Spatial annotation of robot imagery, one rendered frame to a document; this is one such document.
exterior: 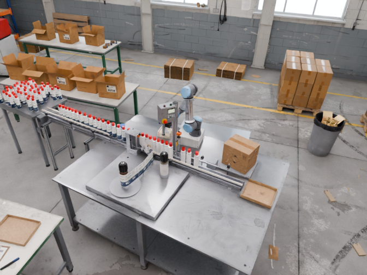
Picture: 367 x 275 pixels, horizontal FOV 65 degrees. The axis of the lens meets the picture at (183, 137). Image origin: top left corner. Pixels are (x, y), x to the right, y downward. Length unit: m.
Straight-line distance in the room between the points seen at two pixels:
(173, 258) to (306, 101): 4.19
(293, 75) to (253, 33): 2.48
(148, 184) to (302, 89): 4.02
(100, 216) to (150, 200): 0.97
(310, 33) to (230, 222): 6.13
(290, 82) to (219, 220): 3.88
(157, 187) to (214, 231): 0.70
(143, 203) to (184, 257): 0.78
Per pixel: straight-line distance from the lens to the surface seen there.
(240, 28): 8.11
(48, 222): 2.93
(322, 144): 5.07
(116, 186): 2.93
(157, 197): 2.80
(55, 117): 4.20
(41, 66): 5.60
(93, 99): 4.70
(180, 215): 2.72
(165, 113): 2.97
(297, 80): 6.02
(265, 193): 3.04
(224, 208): 2.82
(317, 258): 3.80
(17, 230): 2.97
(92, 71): 5.07
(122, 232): 3.42
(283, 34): 8.07
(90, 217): 3.61
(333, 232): 4.14
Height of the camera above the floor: 2.93
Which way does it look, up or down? 35 degrees down
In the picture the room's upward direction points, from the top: 2 degrees clockwise
